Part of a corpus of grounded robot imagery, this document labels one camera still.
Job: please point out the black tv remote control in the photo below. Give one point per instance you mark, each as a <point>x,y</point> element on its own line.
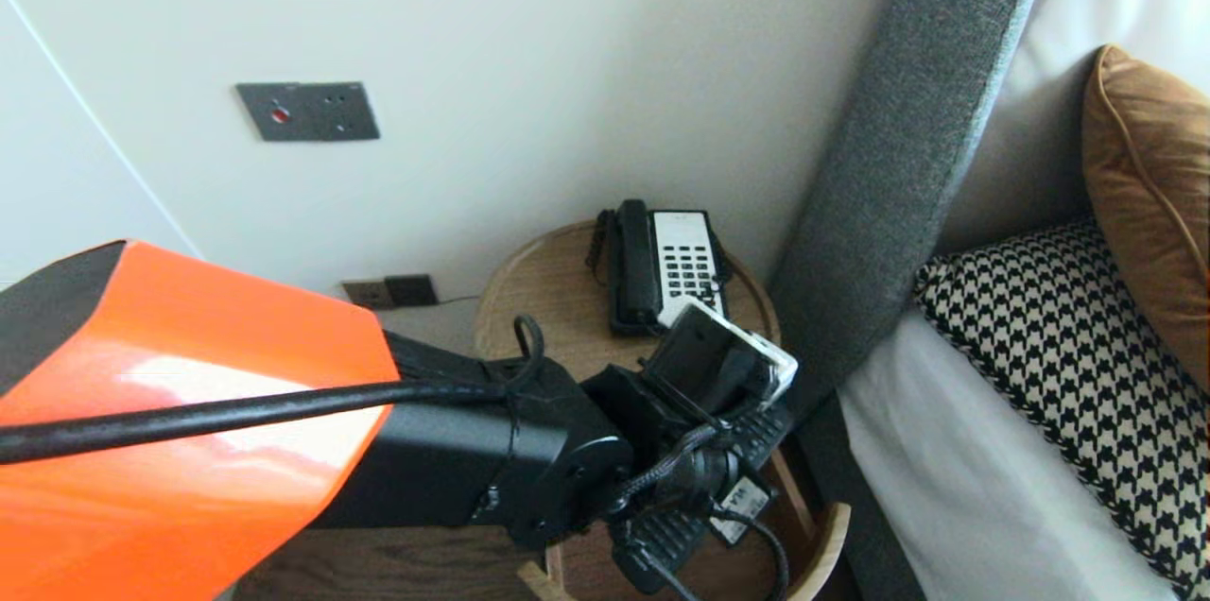
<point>766,436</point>

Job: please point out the black wall plug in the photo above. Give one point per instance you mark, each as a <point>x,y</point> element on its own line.
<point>412,289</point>

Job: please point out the grey wall switch panel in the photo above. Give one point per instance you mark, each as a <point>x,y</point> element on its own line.
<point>310,111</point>

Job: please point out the black telephone handset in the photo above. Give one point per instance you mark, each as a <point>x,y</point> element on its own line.
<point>638,270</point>

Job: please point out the beige pillow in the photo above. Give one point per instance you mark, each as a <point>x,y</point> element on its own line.
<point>1021,176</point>

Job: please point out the round wooden side table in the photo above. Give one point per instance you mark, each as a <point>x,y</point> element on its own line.
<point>822,554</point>

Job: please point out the black white houndstooth pillow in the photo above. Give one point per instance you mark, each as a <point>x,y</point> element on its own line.
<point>1059,346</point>

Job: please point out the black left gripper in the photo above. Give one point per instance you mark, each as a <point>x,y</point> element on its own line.
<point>737,502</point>

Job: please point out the round wooden bedside table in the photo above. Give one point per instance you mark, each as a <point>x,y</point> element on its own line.
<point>558,299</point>

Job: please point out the grey fabric headboard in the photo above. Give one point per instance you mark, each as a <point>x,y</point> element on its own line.
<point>879,204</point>

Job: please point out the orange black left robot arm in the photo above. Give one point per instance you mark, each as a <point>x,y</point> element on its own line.
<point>189,488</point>

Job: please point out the beige wall socket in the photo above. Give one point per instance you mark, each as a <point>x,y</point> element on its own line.
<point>367,294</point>

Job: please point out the brown velvet cushion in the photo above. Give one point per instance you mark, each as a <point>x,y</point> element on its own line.
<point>1144,185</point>

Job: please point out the black and white telephone base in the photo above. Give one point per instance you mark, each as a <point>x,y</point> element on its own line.
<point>685,251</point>

